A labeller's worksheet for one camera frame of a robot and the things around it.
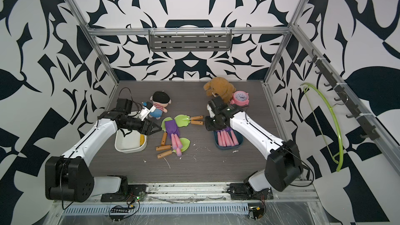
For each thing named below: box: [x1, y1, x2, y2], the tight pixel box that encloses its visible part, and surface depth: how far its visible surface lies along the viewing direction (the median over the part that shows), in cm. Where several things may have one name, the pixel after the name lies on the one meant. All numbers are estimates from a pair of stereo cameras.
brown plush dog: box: [203, 76, 236, 104], surface depth 96 cm
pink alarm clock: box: [230, 90, 250, 106], surface depth 110 cm
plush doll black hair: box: [148, 91, 172, 120], surface depth 104 cm
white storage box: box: [114, 129, 148, 154], surface depth 89 cm
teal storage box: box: [213, 129, 244, 150], surface depth 88 cm
